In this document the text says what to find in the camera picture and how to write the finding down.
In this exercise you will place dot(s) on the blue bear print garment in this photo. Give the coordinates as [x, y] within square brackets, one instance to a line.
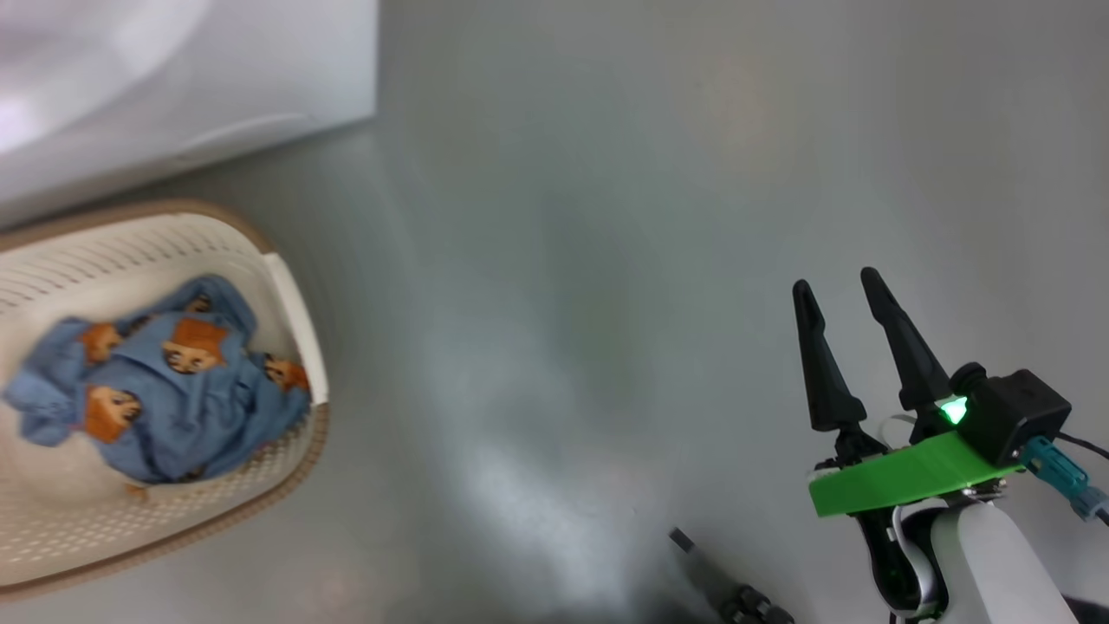
[191, 407]

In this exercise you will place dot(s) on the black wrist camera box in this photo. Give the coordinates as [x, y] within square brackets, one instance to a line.
[1014, 416]

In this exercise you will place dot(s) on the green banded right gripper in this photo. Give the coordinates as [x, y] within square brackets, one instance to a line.
[901, 477]

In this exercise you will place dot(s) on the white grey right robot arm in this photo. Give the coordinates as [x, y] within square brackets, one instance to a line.
[996, 563]

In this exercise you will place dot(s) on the cream perforated laundry basket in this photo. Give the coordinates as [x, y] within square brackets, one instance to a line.
[52, 529]

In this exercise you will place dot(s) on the white front-load washing machine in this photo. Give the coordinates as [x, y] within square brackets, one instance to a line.
[217, 69]

